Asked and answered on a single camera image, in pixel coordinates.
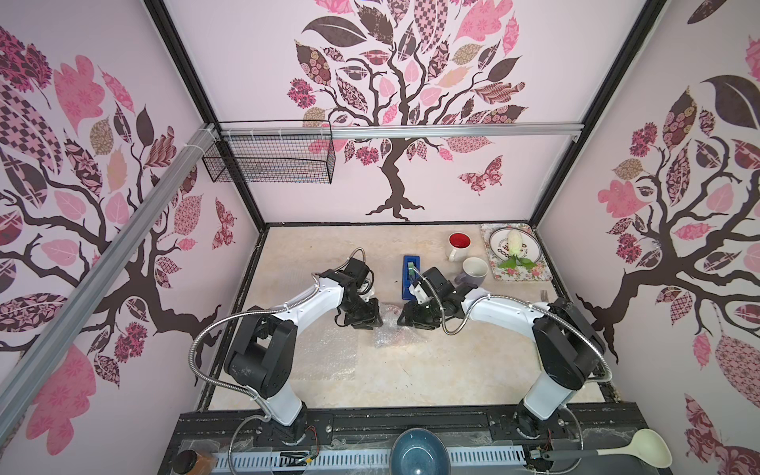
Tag blue tape dispenser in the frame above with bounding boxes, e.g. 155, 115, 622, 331
402, 255, 421, 301

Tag red mug black handle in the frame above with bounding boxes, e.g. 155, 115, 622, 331
373, 325, 418, 348

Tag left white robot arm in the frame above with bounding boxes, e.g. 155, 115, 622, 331
224, 257, 382, 445

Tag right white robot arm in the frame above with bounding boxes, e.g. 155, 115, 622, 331
398, 266, 613, 439

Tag left metal flex conduit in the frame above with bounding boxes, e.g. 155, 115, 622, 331
187, 246, 368, 417

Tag lavender mug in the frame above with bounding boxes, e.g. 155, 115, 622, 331
454, 257, 490, 287

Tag white mug red interior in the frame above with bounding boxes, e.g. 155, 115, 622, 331
445, 232, 472, 262

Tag white green toy vegetable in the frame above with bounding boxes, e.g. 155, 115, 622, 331
498, 230, 536, 270

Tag floral placemat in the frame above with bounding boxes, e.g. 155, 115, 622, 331
480, 224, 552, 282

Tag white decorated plate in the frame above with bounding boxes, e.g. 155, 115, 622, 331
486, 227, 543, 265

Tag blue ceramic bowl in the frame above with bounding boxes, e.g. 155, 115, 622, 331
389, 427, 451, 475

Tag brown jar black lid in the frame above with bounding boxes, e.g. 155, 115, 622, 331
171, 449, 217, 475

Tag white slotted cable duct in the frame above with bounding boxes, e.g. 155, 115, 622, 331
233, 445, 526, 474

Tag black wire basket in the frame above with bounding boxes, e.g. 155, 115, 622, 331
203, 119, 336, 184

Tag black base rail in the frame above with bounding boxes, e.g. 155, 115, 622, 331
158, 403, 656, 474

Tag rear aluminium frame bar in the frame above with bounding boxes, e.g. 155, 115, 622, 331
221, 123, 584, 140

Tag aluminium frame bar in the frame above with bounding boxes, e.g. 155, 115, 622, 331
221, 123, 584, 140
1, 124, 217, 441

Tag cream ladle grey handle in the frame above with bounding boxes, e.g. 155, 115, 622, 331
540, 429, 673, 469

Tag left aluminium frame bar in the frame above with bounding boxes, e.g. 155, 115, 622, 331
1, 124, 217, 441

